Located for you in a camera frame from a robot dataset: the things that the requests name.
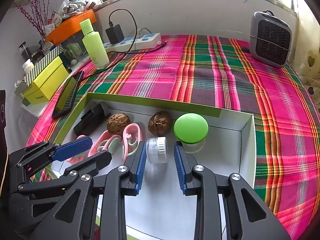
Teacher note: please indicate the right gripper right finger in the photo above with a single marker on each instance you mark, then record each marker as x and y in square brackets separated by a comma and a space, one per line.
[246, 214]

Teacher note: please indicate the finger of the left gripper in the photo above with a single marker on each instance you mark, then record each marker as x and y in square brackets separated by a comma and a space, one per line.
[67, 148]
[92, 165]

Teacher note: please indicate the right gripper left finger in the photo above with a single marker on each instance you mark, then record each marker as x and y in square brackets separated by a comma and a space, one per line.
[73, 215]

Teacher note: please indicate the large pink cable clip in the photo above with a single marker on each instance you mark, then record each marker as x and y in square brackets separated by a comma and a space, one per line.
[106, 142]

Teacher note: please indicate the small pink cable clip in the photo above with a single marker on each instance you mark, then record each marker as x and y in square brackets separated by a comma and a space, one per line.
[132, 136]

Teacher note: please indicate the large brown walnut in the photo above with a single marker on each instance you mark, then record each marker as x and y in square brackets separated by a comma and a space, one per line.
[117, 123]

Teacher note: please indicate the small white jar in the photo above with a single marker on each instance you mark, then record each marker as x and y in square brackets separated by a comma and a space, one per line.
[157, 150]

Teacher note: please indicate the green mushroom suction hook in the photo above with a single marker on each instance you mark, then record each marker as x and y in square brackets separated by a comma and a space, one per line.
[191, 130]

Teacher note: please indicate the black silver charger device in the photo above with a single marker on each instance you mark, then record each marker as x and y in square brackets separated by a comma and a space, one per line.
[92, 119]

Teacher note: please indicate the black smartphone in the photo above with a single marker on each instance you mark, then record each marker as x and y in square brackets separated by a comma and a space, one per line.
[67, 96]

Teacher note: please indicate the yellow shoe box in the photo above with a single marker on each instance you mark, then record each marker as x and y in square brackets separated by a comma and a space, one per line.
[46, 83]

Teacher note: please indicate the small walnut in box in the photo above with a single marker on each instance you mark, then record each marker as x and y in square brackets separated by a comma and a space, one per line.
[160, 124]

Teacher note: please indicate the striped grey white box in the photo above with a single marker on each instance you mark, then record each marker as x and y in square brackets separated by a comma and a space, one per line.
[42, 64]

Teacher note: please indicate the clear plastic storage bin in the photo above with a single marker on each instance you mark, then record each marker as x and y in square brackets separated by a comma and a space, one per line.
[73, 47]

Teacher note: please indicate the green lotion bottle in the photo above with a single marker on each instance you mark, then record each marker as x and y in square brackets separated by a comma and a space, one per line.
[94, 45]

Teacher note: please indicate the white power strip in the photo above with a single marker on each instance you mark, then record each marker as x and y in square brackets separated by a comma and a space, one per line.
[148, 41]

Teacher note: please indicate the orange storage bin lid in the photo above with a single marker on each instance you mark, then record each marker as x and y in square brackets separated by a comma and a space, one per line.
[69, 27]

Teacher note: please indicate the black power adapter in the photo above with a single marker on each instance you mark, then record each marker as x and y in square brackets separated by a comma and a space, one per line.
[114, 33]

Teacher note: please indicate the red berry branches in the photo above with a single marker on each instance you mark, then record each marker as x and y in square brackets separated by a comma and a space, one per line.
[38, 15]

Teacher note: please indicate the plaid pink green bedsheet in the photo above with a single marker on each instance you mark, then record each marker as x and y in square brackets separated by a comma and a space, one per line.
[214, 71]

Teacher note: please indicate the floral cream curtain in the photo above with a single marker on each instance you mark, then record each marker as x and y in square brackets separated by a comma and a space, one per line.
[306, 58]

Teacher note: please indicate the grey small space heater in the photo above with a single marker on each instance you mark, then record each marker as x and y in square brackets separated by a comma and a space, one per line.
[270, 39]

